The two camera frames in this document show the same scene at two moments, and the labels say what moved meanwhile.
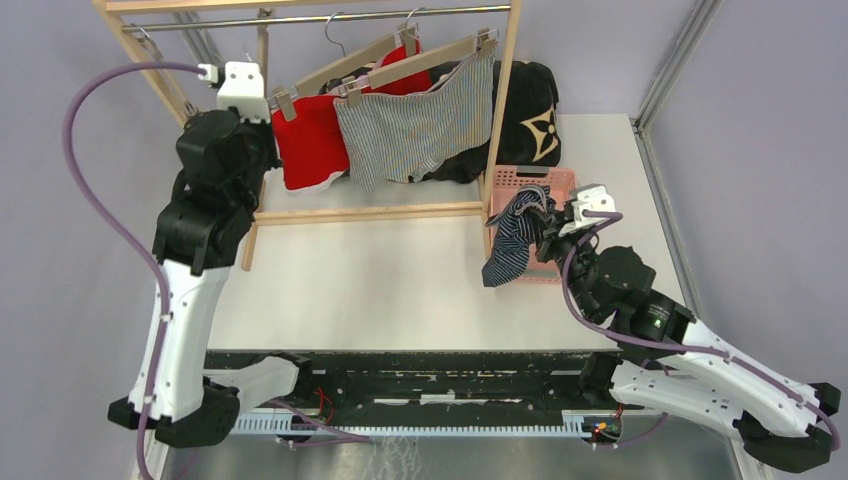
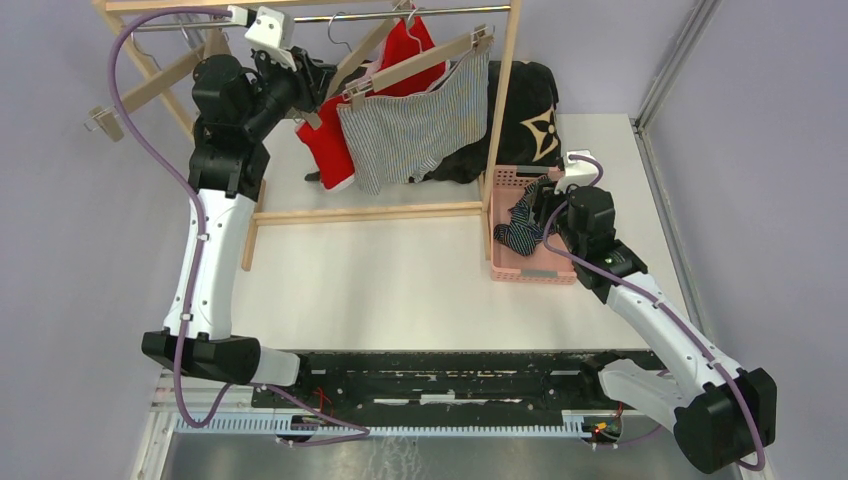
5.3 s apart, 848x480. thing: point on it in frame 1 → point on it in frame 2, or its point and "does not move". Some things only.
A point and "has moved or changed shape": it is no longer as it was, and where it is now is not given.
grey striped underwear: (400, 137) does not move
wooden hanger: (404, 39) → (400, 10)
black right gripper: (548, 236) → (544, 195)
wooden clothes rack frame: (283, 214) does not move
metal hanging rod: (313, 18) does not move
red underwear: (312, 147) has moved or changed shape
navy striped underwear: (515, 233) has moved or changed shape
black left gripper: (266, 130) → (311, 78)
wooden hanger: (262, 35) has moved or changed shape
